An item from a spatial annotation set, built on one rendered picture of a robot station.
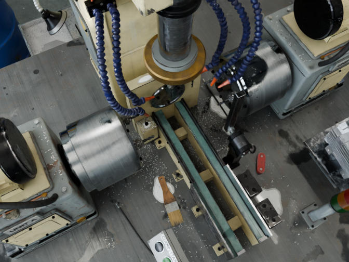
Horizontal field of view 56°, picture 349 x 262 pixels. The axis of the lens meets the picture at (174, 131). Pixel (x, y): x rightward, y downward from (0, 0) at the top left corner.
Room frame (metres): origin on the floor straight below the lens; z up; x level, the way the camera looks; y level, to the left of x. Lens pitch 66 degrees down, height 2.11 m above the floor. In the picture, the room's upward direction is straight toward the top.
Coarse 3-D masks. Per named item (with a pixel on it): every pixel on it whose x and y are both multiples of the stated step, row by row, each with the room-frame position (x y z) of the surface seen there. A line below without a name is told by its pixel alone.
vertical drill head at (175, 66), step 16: (176, 0) 0.54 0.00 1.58; (160, 16) 0.56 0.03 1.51; (192, 16) 0.57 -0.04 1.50; (160, 32) 0.56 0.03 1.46; (176, 32) 0.54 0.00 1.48; (144, 48) 0.61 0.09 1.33; (160, 48) 0.56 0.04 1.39; (176, 48) 0.54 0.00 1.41; (192, 48) 0.59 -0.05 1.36; (144, 64) 0.57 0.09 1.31; (160, 64) 0.54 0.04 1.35; (176, 64) 0.53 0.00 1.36; (192, 64) 0.55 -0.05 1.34; (160, 80) 0.51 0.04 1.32; (176, 80) 0.50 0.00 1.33; (192, 80) 0.51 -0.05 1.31
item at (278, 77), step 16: (272, 48) 0.74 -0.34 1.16; (224, 64) 0.70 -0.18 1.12; (240, 64) 0.67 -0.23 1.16; (256, 64) 0.67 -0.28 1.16; (272, 64) 0.68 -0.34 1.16; (288, 64) 0.69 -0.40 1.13; (208, 80) 0.67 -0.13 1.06; (224, 80) 0.68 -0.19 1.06; (240, 80) 0.62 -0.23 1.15; (256, 80) 0.62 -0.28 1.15; (272, 80) 0.63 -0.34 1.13; (288, 80) 0.65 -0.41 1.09; (224, 96) 0.66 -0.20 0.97; (256, 96) 0.58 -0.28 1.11; (272, 96) 0.60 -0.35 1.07; (240, 112) 0.57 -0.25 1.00
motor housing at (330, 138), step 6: (330, 132) 0.47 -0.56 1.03; (336, 132) 0.47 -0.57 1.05; (342, 132) 0.46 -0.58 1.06; (330, 138) 0.46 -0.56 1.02; (330, 144) 0.44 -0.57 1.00; (336, 144) 0.43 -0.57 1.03; (348, 144) 0.42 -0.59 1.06; (336, 150) 0.42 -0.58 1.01; (342, 150) 0.41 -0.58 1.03; (348, 150) 0.40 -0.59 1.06; (336, 156) 0.40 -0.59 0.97; (342, 156) 0.39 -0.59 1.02; (348, 156) 0.38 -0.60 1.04; (342, 162) 0.37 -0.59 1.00; (348, 162) 0.37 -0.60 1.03; (342, 168) 0.36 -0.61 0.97; (348, 168) 0.35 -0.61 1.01; (348, 174) 0.33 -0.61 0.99
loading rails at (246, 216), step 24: (192, 120) 0.58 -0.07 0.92; (168, 144) 0.48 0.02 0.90; (192, 144) 0.51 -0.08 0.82; (192, 168) 0.38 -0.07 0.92; (216, 168) 0.38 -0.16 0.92; (192, 192) 0.30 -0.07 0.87; (240, 192) 0.28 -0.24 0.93; (216, 216) 0.20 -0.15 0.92; (240, 216) 0.21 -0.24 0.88; (216, 240) 0.13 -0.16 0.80
